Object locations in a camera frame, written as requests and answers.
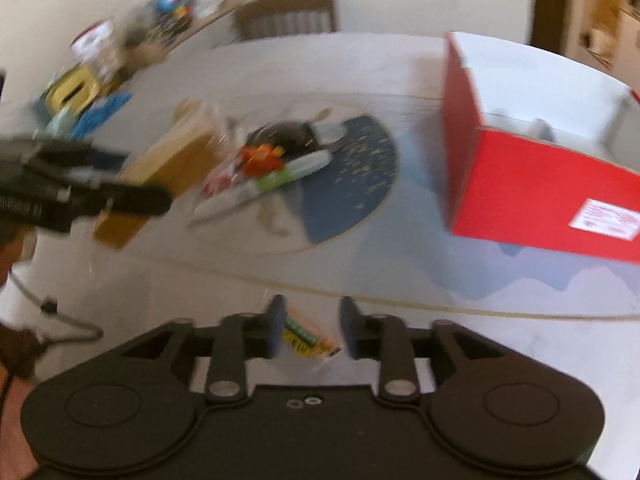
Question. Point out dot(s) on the blue package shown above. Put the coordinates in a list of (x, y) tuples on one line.
[(172, 5)]

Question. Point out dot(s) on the green white marker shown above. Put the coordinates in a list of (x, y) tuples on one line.
[(300, 166)]

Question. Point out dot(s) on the wooden shelf unit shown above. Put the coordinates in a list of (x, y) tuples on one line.
[(607, 10)]

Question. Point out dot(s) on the cotton swab bag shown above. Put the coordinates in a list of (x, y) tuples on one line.
[(170, 160)]

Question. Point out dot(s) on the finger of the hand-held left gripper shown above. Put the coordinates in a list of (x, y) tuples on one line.
[(142, 201)]

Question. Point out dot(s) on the wooden chair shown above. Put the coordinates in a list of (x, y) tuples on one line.
[(285, 6)]

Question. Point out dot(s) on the white tube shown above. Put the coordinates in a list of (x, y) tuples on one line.
[(225, 205)]

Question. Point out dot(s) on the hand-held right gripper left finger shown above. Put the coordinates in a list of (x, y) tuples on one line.
[(277, 332)]

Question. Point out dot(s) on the silver round tin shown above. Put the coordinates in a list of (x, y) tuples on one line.
[(330, 130)]

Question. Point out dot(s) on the blue cloth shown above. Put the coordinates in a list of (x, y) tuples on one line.
[(100, 112)]

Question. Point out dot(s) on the red white box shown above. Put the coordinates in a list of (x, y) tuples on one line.
[(92, 37)]

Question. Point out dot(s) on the pink packet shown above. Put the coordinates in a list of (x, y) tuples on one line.
[(218, 184)]

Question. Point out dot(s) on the black round object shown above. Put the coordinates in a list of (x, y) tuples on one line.
[(282, 135)]

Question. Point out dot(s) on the orange toy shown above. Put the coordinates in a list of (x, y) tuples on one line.
[(260, 159)]

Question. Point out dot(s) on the red cardboard box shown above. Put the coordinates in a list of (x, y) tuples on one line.
[(525, 190)]

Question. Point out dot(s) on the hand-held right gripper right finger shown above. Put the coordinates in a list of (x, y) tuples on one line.
[(349, 332)]

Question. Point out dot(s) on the yellow green snack packet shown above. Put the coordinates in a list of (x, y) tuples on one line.
[(305, 337)]

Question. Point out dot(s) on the yellow tape dispenser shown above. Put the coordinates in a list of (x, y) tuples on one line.
[(70, 87)]

